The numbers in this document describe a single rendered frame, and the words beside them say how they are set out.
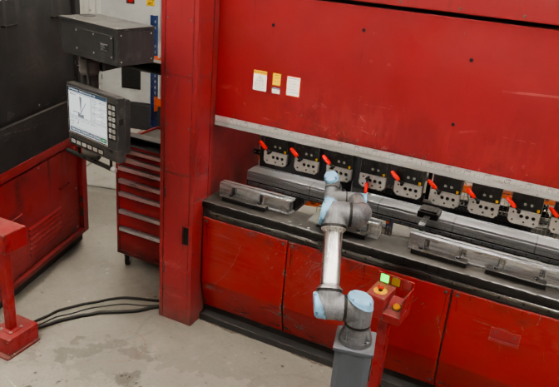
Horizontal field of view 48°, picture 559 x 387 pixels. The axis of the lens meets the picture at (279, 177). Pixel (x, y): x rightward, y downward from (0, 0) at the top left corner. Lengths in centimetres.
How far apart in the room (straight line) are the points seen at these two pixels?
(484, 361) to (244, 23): 227
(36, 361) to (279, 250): 157
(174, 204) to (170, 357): 93
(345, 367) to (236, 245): 129
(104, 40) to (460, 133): 187
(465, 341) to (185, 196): 181
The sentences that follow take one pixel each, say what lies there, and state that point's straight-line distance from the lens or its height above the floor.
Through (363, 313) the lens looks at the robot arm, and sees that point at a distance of 277.
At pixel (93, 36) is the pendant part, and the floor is 188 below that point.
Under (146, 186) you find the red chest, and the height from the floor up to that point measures 73.
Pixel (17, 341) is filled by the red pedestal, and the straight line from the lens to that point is 413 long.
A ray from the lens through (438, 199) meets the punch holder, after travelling 340.
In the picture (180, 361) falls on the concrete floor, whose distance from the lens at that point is 397.
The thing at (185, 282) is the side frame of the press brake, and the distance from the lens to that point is 410.
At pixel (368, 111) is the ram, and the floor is 160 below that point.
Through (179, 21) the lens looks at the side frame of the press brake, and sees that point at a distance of 359.
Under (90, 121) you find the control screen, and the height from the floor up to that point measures 142.
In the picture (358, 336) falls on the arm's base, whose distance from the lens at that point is 283.
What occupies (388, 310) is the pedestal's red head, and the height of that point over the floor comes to 70.
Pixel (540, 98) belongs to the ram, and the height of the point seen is 182.
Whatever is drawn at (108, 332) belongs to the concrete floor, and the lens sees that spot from 424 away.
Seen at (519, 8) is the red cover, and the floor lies 221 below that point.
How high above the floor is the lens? 244
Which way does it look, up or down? 21 degrees down
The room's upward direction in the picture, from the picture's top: 5 degrees clockwise
